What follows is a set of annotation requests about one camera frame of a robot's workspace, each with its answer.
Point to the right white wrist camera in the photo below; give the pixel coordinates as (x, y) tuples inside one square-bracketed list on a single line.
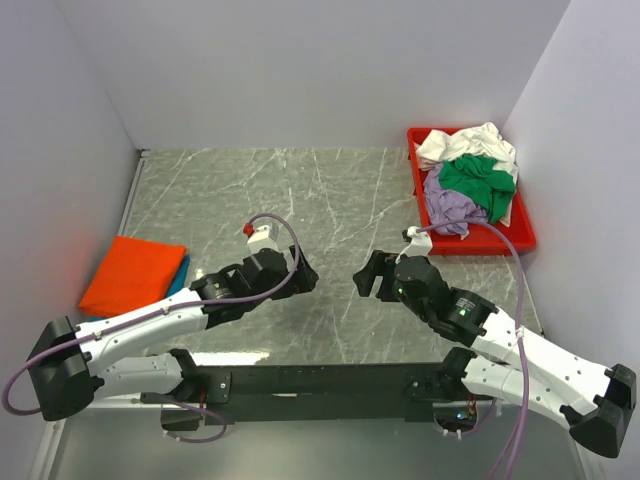
[(419, 242)]

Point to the green t shirt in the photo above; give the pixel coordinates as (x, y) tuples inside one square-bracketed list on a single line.
[(475, 177)]

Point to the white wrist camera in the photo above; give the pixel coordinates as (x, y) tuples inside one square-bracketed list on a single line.
[(261, 237), (419, 242)]

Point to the red plastic bin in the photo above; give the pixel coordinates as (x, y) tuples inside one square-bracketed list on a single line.
[(480, 241)]

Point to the lilac t shirt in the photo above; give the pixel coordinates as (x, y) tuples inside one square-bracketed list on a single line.
[(447, 205)]

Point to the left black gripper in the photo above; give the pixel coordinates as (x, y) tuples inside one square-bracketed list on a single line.
[(295, 272)]

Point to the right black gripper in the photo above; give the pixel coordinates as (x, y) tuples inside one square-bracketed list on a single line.
[(382, 279)]

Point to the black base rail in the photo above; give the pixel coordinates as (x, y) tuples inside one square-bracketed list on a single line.
[(261, 393)]

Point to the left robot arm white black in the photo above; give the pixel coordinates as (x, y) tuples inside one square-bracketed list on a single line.
[(73, 365)]

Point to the folded orange t shirt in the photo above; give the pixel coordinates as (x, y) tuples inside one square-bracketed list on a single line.
[(131, 250)]

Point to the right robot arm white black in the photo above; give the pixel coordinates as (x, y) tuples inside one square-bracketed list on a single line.
[(497, 358)]

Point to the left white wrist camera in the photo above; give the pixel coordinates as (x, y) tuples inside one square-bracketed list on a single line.
[(261, 237)]

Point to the folded teal t shirt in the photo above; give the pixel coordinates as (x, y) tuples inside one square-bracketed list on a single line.
[(181, 272)]

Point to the white t shirt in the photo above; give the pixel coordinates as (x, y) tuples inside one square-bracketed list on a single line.
[(440, 147)]

